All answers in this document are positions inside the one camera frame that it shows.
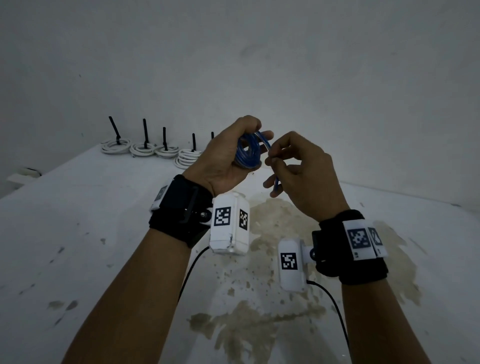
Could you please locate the person's left hand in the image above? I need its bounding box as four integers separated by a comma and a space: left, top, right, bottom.
182, 115, 275, 198

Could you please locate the person's right hand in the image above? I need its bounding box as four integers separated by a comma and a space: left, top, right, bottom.
262, 131, 350, 222

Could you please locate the blue cable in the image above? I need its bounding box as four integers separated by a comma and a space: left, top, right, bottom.
234, 131, 281, 199

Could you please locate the short white cable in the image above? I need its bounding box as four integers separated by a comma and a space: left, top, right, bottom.
154, 145, 180, 159
129, 142, 158, 158
175, 148, 203, 170
100, 138, 132, 155

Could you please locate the person's left forearm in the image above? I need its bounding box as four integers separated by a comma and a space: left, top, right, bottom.
61, 228, 192, 364

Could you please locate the white checkered marker tag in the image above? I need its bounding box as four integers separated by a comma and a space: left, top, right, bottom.
341, 219, 389, 260
150, 184, 170, 212

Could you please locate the white power adapter box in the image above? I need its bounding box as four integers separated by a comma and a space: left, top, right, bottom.
7, 167, 43, 185

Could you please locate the black wrist strap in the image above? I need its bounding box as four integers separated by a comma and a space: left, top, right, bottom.
149, 174, 215, 248
311, 209, 389, 286

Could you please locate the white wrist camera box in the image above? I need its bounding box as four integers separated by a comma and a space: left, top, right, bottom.
278, 238, 318, 293
208, 191, 251, 257

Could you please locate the black camera cable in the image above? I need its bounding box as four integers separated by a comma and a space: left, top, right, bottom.
306, 280, 350, 353
178, 246, 211, 301

